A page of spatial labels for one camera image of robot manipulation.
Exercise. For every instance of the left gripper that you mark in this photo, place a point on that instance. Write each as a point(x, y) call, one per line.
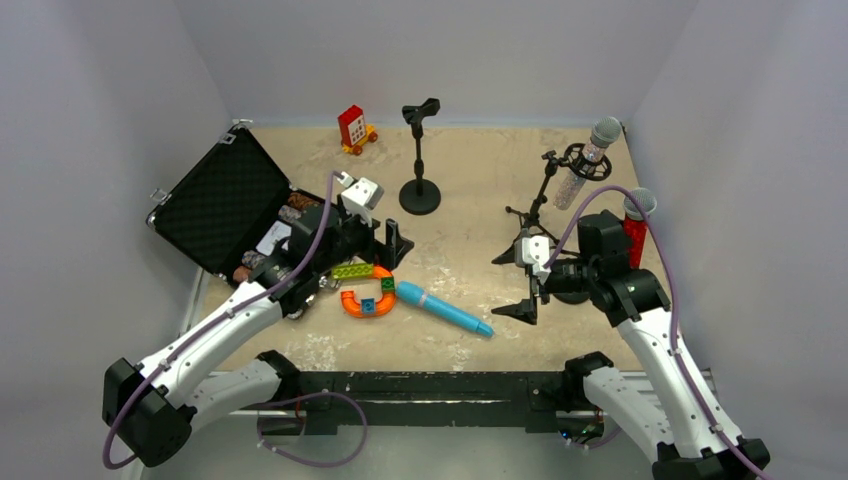
point(374, 235)

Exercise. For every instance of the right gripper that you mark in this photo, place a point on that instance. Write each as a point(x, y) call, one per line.
point(536, 279)

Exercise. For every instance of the blue toy microphone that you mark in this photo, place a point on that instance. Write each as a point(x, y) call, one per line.
point(415, 295)

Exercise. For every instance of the red glitter microphone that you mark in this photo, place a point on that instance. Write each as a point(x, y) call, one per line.
point(642, 200)

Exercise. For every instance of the silver glitter microphone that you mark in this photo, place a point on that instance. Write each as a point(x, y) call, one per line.
point(588, 161)

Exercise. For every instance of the black mic stand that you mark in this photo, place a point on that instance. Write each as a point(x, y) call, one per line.
point(573, 297)
point(419, 196)

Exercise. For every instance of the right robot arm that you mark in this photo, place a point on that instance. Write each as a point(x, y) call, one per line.
point(685, 433)

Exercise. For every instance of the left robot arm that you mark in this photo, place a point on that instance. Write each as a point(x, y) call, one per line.
point(152, 407)

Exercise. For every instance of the green toy brick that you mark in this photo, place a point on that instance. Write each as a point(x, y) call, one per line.
point(352, 271)

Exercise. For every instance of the orange curved toy track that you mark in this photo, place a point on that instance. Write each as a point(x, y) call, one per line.
point(371, 307)

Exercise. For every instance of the red toy block car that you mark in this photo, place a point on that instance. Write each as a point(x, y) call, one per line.
point(355, 132)

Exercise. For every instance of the black poker chip case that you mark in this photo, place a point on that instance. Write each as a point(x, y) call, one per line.
point(236, 208)

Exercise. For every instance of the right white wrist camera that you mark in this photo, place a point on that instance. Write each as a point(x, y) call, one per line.
point(532, 253)

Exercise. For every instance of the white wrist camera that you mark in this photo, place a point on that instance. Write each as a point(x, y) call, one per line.
point(532, 253)
point(360, 197)

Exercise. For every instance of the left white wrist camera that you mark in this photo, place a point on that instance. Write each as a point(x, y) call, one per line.
point(360, 197)

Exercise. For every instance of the black base frame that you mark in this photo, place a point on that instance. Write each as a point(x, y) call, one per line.
point(534, 401)

